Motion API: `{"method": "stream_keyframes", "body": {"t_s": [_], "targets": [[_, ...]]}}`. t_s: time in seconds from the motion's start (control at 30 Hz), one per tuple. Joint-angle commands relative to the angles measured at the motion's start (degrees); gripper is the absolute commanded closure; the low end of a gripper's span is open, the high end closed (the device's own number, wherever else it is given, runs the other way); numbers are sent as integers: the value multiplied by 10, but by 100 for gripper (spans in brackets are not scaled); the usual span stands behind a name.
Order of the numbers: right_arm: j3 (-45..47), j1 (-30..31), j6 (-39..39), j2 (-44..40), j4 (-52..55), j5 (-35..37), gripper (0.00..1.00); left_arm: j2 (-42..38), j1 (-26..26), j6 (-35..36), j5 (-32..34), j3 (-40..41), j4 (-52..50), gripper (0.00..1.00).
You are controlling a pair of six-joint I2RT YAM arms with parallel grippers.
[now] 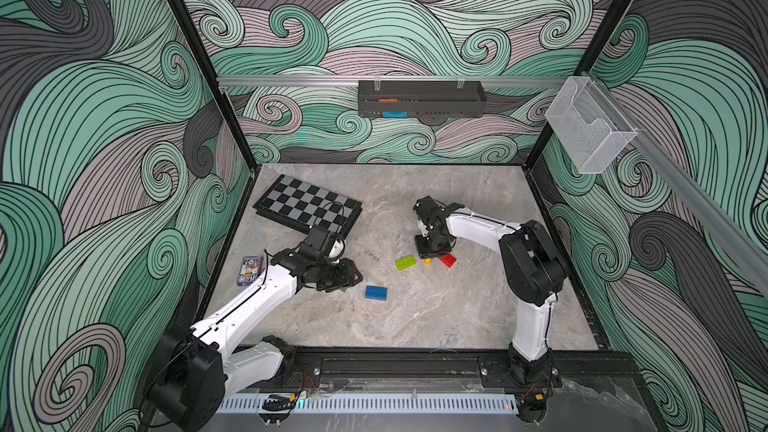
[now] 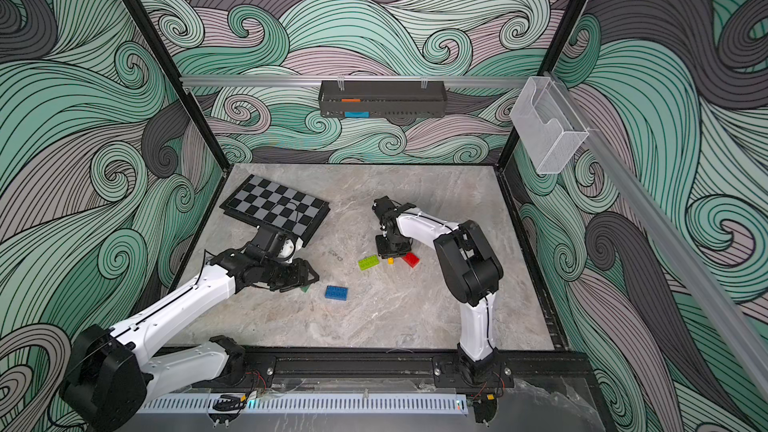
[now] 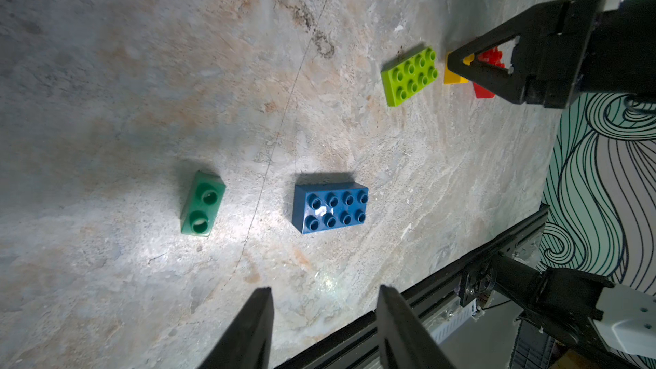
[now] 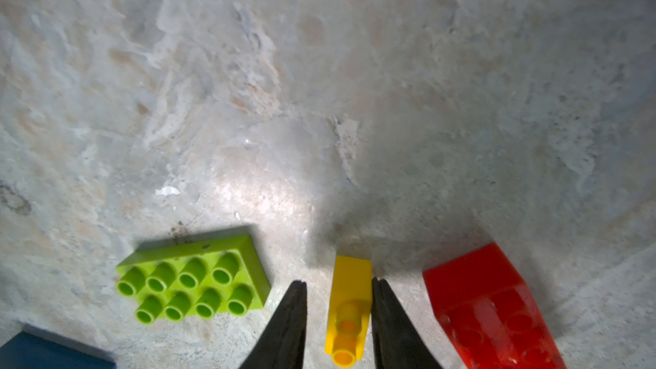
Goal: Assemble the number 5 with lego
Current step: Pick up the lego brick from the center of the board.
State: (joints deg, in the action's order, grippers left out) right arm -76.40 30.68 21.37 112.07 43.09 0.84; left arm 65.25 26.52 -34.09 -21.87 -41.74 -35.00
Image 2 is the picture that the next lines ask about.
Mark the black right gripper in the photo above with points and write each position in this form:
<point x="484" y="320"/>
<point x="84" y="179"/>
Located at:
<point x="388" y="251"/>

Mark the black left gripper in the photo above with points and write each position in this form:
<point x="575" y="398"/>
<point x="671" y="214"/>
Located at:
<point x="300" y="275"/>

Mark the red lego brick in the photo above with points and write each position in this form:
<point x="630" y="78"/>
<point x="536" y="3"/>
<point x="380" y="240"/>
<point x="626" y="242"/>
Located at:
<point x="411" y="260"/>

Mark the lime green lego brick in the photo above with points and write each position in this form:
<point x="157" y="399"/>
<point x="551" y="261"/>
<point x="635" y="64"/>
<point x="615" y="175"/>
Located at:
<point x="368" y="262"/>

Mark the blue lego brick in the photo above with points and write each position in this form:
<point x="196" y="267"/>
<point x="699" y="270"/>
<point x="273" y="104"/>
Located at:
<point x="337" y="293"/>

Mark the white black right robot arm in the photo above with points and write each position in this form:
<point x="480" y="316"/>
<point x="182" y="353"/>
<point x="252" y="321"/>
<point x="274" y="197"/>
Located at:
<point x="470" y="268"/>

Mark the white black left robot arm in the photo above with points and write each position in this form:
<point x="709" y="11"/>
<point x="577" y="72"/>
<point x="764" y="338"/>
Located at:
<point x="114" y="371"/>

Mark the black grey chessboard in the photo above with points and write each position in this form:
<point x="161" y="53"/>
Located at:
<point x="259" y="201"/>

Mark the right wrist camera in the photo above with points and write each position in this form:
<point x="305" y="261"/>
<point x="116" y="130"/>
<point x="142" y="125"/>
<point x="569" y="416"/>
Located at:
<point x="385" y="209"/>

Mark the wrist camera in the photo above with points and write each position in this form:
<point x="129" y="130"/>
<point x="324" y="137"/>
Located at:
<point x="276" y="245"/>
<point x="385" y="209"/>

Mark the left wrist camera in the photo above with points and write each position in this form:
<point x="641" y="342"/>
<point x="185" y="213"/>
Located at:
<point x="276" y="245"/>

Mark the black wall tray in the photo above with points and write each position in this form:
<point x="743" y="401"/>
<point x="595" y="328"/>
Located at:
<point x="396" y="101"/>

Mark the white slotted cable duct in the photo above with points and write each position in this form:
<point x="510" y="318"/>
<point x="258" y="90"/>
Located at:
<point x="310" y="403"/>

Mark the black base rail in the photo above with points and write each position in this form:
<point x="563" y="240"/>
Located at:
<point x="443" y="368"/>

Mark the clear plastic wall bin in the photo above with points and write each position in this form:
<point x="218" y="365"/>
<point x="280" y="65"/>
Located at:
<point x="547" y="121"/>

